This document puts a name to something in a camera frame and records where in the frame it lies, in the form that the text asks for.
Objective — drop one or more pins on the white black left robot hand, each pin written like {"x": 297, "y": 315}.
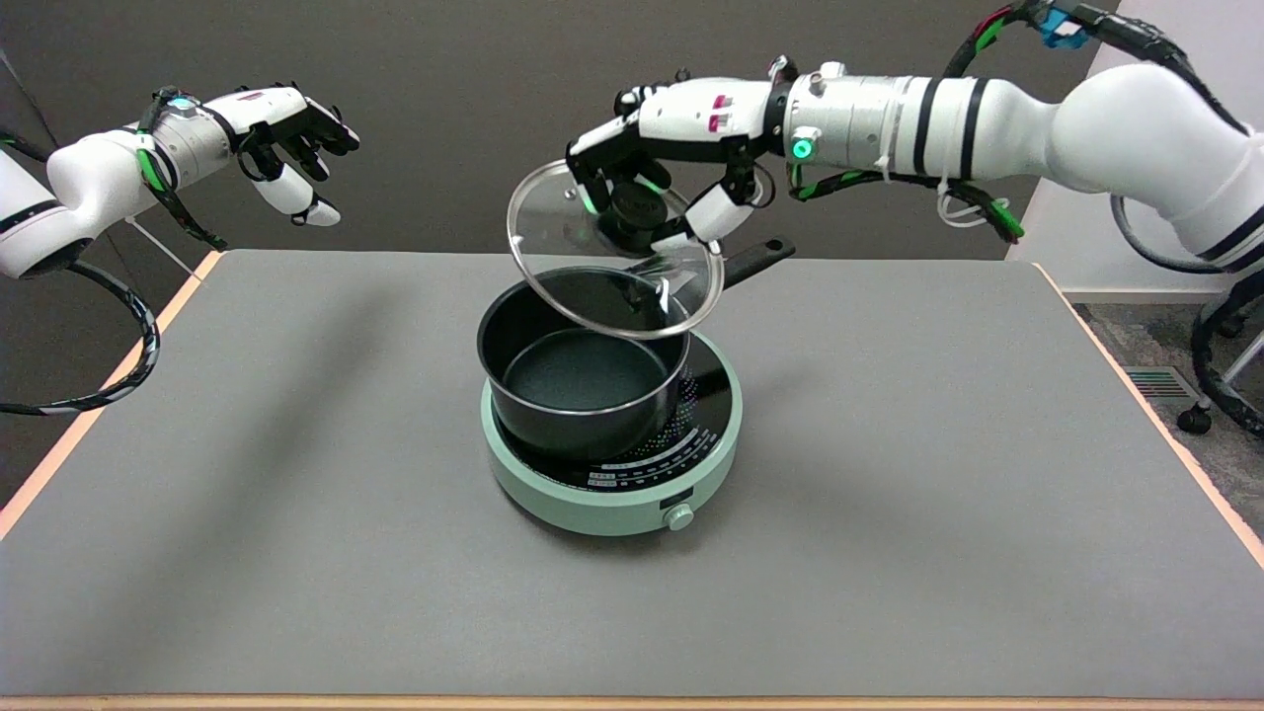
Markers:
{"x": 276, "y": 109}

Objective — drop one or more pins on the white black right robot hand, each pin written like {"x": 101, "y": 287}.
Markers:
{"x": 691, "y": 109}

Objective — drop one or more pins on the glass pot lid black knob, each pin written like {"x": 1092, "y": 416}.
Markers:
{"x": 553, "y": 257}

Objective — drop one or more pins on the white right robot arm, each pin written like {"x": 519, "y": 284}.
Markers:
{"x": 1086, "y": 128}

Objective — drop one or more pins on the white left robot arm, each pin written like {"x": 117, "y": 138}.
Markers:
{"x": 89, "y": 183}

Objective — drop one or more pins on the green round induction cooker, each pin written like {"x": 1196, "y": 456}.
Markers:
{"x": 592, "y": 504}

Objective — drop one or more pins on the floor vent grille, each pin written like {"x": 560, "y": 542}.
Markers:
{"x": 1160, "y": 383}

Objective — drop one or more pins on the stand leg with black caster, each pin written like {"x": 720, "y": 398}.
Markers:
{"x": 1193, "y": 420}

